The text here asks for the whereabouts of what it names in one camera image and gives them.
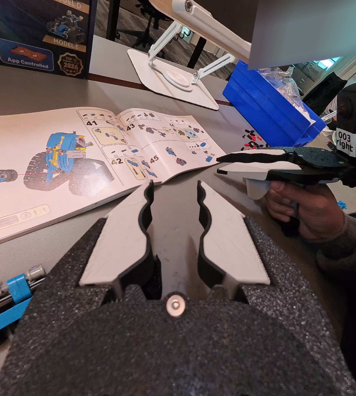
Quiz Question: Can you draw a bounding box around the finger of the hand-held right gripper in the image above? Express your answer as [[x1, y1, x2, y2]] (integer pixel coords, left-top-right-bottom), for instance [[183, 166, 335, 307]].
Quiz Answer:
[[216, 148, 292, 164], [217, 161, 303, 181]]

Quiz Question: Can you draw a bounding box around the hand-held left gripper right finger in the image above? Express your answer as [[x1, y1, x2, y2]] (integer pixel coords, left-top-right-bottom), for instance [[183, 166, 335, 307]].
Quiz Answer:
[[197, 180, 271, 300]]

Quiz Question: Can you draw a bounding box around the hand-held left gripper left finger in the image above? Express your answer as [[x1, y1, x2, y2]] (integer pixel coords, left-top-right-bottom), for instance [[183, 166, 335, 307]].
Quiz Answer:
[[79, 179, 161, 300]]

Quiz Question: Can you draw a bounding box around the pile of building brick pieces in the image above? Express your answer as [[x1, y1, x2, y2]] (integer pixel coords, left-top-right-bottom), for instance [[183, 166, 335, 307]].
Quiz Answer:
[[241, 130, 270, 151]]

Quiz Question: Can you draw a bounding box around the blue black brick assembly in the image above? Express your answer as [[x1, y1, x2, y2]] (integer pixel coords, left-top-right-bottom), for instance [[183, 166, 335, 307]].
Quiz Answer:
[[0, 264, 47, 349]]

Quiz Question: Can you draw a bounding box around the person's right forearm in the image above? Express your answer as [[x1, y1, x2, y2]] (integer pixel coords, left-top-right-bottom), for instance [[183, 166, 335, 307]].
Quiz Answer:
[[316, 209, 356, 280]]

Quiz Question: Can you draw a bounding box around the person's right hand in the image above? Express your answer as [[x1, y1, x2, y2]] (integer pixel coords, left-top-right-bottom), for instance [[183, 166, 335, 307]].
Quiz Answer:
[[265, 181, 346, 241]]

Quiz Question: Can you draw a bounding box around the blue plastic bin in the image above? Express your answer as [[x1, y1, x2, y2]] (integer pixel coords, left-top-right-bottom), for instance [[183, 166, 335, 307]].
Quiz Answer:
[[222, 60, 326, 148]]

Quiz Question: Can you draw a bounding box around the crumpled clear plastic bag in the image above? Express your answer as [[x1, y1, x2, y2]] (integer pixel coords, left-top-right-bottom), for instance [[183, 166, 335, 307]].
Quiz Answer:
[[257, 66, 317, 125]]

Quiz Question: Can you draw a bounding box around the black office chair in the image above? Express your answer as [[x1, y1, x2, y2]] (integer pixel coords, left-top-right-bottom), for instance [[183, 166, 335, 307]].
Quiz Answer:
[[302, 72, 349, 117], [116, 0, 167, 47]]

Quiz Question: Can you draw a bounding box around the white laptop stand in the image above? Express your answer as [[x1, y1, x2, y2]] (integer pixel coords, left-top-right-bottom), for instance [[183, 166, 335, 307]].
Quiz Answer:
[[127, 0, 253, 111]]

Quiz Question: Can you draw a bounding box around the open instruction booklet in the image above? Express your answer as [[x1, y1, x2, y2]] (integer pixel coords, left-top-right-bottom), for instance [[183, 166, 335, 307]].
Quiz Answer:
[[0, 107, 227, 251]]

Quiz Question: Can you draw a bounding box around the light wooden board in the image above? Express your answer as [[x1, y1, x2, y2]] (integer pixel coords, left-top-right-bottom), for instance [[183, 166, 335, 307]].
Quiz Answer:
[[145, 0, 178, 13]]

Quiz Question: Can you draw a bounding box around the dark robot kit box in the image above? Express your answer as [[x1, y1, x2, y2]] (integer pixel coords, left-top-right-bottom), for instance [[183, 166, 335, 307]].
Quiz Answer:
[[0, 0, 98, 80]]

